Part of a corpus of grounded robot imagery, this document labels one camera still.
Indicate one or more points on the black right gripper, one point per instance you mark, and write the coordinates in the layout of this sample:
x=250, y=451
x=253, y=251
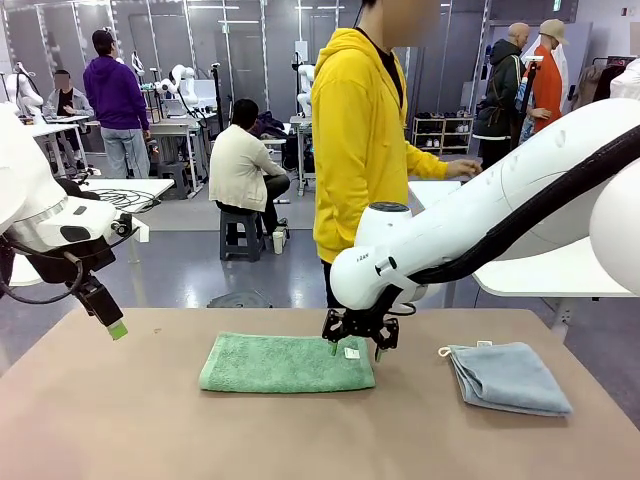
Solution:
x=372, y=310

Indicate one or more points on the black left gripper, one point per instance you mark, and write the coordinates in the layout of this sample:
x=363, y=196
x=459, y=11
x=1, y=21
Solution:
x=75, y=262

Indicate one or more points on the green towel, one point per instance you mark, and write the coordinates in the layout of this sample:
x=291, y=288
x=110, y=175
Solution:
x=285, y=362

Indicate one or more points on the light blue towel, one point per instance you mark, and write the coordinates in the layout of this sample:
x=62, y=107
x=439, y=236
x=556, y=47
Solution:
x=510, y=380

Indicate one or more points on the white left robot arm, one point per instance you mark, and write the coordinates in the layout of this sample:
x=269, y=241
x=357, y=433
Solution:
x=20, y=165

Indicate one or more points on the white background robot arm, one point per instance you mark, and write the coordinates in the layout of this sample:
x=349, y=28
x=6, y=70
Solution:
x=305, y=90
x=177, y=80
x=25, y=95

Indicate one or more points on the person's left forearm yellow sleeve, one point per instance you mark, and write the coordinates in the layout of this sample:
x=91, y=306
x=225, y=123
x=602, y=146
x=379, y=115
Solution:
x=427, y=165

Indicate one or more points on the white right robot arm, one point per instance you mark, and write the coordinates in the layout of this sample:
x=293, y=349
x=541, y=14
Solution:
x=500, y=210

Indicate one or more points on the person's left hand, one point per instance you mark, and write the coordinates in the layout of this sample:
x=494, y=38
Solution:
x=465, y=168

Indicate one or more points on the round dark floor base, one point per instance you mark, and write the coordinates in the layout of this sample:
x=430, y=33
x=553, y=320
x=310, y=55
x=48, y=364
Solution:
x=240, y=301

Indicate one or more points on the small black step stool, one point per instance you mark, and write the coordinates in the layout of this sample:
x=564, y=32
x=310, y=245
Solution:
x=172, y=177

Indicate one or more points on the black plastic stool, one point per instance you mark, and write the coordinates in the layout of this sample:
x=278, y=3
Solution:
x=242, y=235

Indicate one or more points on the person in yellow hoodie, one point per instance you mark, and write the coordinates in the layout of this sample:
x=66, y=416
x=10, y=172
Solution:
x=350, y=150

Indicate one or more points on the grey background work table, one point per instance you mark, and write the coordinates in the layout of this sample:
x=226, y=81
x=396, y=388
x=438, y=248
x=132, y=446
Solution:
x=302, y=125
x=175, y=127

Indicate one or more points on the seated person cream jacket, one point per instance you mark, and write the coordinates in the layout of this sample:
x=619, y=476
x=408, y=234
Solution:
x=240, y=165

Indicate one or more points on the person in grey jacket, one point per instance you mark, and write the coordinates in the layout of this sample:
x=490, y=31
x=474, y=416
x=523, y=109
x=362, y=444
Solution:
x=67, y=102

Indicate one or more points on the white shoe rack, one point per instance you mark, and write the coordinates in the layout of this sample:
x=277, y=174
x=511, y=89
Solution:
x=442, y=135

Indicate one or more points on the person in purple hoodie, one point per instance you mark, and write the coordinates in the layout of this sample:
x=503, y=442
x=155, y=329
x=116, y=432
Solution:
x=115, y=90

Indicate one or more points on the mannequin in black jacket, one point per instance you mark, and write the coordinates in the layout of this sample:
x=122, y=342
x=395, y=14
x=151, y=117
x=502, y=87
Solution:
x=500, y=100

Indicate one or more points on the mannequin in orange coat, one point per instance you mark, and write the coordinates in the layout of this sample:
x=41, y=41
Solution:
x=545, y=90

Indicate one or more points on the clothes rack with garments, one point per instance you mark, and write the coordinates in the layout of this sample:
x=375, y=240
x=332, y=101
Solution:
x=590, y=85

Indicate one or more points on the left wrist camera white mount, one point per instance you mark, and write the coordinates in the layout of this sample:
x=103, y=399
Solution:
x=135, y=227

